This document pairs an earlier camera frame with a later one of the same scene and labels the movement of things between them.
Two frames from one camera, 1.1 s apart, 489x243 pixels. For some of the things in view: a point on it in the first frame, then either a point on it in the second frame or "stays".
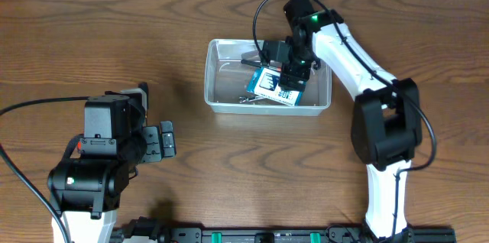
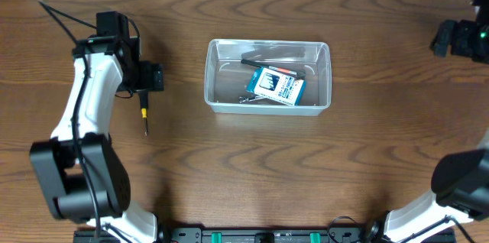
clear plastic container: (228, 65) stays
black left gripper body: (153, 144) → (153, 76)
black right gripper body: (292, 81) → (444, 38)
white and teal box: (266, 82) stays
